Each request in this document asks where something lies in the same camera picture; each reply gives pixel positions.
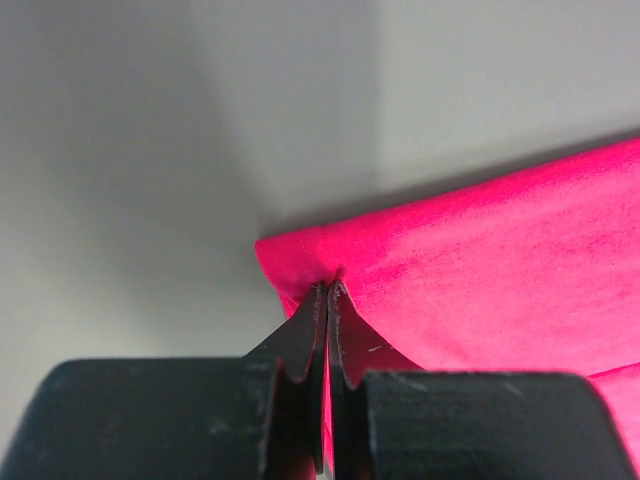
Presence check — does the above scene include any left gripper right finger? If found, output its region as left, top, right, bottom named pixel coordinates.
left=327, top=283, right=637, bottom=479

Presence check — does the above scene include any red t shirt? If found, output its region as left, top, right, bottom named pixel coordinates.
left=255, top=139, right=639, bottom=457

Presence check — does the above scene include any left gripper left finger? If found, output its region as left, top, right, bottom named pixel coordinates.
left=1, top=284, right=328, bottom=479

